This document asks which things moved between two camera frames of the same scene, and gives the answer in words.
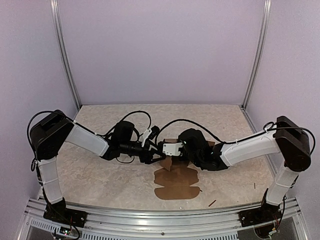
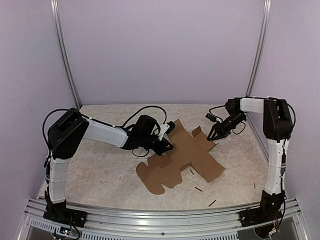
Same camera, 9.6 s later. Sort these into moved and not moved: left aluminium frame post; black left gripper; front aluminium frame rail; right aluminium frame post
Moved: black left gripper
Not moved: front aluminium frame rail; right aluminium frame post; left aluminium frame post
